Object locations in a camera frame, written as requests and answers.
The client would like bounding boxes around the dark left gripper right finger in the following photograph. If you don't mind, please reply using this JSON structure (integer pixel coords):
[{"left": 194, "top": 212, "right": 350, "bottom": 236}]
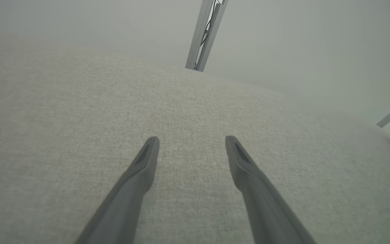
[{"left": 225, "top": 136, "right": 317, "bottom": 244}]

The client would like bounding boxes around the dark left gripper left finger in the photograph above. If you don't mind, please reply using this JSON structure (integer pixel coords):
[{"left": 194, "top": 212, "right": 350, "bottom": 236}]
[{"left": 75, "top": 137, "right": 160, "bottom": 244}]

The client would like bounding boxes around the grey fabric sofa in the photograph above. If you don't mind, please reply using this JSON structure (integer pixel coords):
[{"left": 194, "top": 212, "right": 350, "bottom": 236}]
[{"left": 0, "top": 32, "right": 390, "bottom": 244}]

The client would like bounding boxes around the grey metal post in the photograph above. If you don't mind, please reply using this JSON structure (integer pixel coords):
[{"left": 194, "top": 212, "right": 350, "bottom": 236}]
[{"left": 185, "top": 0, "right": 229, "bottom": 72}]

